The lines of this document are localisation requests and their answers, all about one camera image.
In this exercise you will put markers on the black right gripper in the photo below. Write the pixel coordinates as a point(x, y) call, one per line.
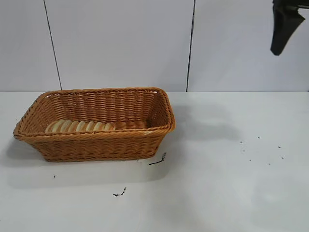
point(289, 3)

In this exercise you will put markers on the long striped bread loaf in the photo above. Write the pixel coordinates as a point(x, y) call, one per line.
point(79, 126)

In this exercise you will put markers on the brown woven wicker basket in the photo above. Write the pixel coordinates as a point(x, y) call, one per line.
point(96, 142)

